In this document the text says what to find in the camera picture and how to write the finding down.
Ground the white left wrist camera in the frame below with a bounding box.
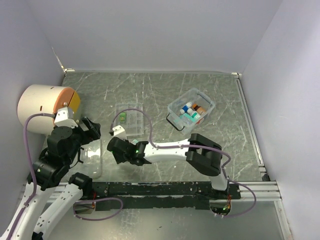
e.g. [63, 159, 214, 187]
[54, 107, 78, 129]

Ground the teal white tube box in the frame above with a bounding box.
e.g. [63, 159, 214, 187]
[132, 139, 139, 145]

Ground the clear lid with black handle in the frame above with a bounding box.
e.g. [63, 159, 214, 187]
[76, 139, 103, 179]

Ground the white bottle green label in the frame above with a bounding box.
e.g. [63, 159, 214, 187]
[187, 108, 201, 121]

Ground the clear compartment tray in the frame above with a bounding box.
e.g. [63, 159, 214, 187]
[114, 102, 144, 137]

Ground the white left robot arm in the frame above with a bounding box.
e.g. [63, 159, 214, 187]
[1, 117, 101, 240]

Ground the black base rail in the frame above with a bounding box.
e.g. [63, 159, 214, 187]
[76, 181, 241, 211]

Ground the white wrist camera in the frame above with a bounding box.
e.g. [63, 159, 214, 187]
[110, 125, 128, 141]
[54, 107, 78, 129]

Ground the clear first aid box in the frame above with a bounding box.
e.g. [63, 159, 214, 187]
[166, 88, 216, 135]

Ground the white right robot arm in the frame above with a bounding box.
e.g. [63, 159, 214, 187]
[107, 133, 230, 199]

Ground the small green box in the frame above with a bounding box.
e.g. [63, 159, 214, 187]
[119, 112, 127, 123]

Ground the amber bottle orange cap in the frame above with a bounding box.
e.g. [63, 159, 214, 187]
[192, 103, 206, 115]

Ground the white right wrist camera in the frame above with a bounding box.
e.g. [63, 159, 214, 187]
[110, 125, 128, 141]

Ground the cream cylinder with orange face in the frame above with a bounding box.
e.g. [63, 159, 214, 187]
[17, 84, 81, 135]

